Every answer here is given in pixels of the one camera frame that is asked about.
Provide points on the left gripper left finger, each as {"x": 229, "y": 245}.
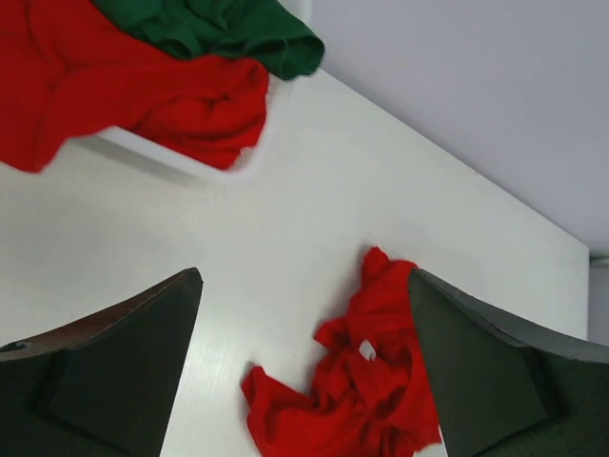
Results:
{"x": 103, "y": 385}

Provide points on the red t shirt in basket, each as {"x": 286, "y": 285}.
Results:
{"x": 67, "y": 72}

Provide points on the white plastic laundry basket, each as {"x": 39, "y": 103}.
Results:
{"x": 275, "y": 93}

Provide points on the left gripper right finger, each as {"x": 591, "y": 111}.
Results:
{"x": 503, "y": 385}

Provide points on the red t shirt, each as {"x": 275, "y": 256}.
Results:
{"x": 370, "y": 394}
{"x": 67, "y": 72}

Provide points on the green t shirt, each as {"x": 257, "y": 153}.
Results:
{"x": 261, "y": 30}

